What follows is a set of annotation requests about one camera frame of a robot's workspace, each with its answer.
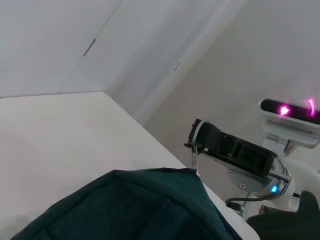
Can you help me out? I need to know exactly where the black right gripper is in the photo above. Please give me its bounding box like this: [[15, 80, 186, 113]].
[[183, 118, 279, 181]]

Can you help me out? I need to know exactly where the dark teal insulated lunch bag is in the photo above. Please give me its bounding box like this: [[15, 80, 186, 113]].
[[9, 166, 244, 240]]

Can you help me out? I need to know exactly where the person in white sweatshirt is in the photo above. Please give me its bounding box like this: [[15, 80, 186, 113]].
[[246, 190, 320, 240]]

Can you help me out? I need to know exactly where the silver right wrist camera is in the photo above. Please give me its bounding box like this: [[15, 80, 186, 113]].
[[257, 97, 320, 149]]

